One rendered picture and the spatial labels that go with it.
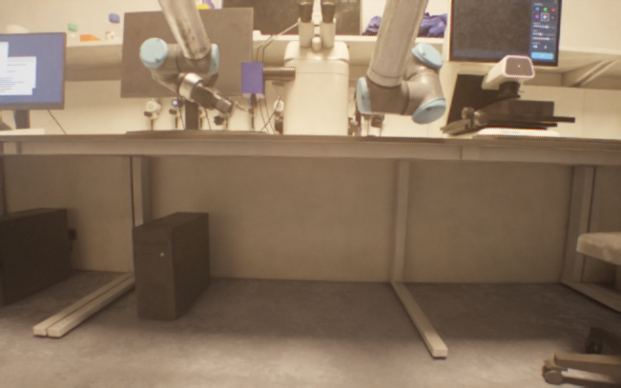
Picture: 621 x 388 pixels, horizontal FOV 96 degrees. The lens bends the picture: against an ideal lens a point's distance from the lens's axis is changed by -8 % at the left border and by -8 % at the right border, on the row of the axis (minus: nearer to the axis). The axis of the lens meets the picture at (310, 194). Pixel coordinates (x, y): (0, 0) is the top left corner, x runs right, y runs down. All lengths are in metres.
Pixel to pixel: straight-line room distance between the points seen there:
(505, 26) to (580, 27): 1.12
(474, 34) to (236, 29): 0.91
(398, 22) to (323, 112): 0.34
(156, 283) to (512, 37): 1.71
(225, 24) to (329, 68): 0.56
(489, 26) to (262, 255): 1.52
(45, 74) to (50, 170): 0.72
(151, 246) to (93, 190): 0.86
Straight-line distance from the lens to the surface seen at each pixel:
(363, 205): 1.73
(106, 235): 2.17
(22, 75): 1.89
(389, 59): 0.76
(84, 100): 2.21
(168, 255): 1.38
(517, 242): 2.10
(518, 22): 1.50
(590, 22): 2.60
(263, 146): 0.91
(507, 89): 1.35
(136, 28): 1.51
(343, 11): 1.74
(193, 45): 0.99
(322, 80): 0.94
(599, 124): 2.34
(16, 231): 1.95
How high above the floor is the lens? 0.68
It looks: 6 degrees down
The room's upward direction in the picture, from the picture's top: 1 degrees clockwise
